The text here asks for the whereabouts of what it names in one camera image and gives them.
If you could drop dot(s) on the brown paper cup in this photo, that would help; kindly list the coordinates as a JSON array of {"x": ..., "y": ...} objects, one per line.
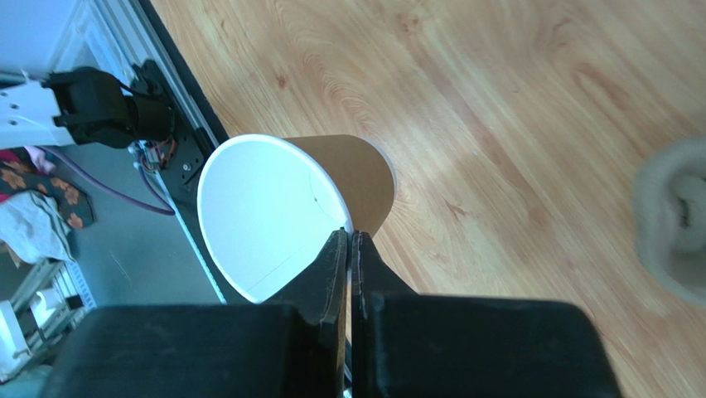
[{"x": 266, "y": 205}]

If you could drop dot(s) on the white plastic basket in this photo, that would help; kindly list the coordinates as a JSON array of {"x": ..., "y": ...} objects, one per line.
[{"x": 45, "y": 307}]

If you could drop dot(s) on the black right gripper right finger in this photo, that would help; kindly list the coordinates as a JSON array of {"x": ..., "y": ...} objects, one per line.
[{"x": 406, "y": 344}]

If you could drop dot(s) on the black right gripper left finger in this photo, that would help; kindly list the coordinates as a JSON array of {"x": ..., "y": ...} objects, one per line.
[{"x": 245, "y": 350}]

